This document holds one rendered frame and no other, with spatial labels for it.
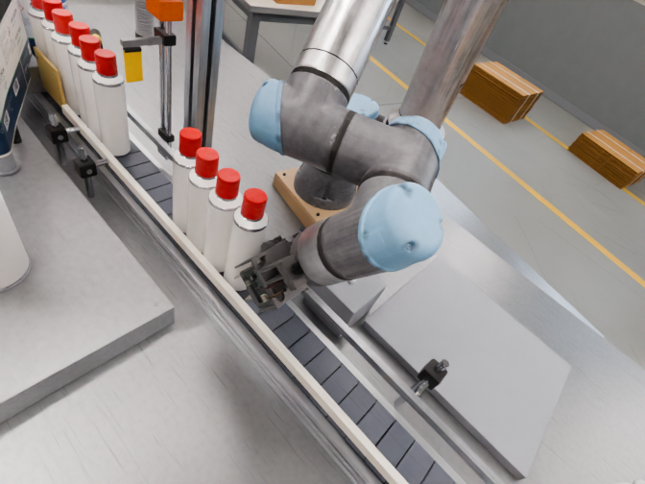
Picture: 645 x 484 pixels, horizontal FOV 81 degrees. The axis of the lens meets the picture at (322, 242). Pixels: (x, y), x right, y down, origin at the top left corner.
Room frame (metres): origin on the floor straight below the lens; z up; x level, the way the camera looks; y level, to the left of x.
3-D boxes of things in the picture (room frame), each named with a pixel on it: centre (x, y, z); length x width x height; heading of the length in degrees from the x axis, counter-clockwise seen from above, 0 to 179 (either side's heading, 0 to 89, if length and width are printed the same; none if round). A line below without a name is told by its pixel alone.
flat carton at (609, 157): (4.12, -2.36, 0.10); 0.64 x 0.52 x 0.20; 49
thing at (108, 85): (0.57, 0.47, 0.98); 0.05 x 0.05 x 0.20
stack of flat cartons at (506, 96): (4.47, -1.11, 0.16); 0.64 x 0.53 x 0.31; 56
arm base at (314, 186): (0.74, 0.05, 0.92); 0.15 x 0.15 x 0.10
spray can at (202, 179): (0.43, 0.21, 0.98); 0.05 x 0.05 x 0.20
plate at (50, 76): (0.62, 0.66, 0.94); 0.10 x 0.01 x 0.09; 63
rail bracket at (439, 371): (0.30, -0.22, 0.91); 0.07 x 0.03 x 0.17; 153
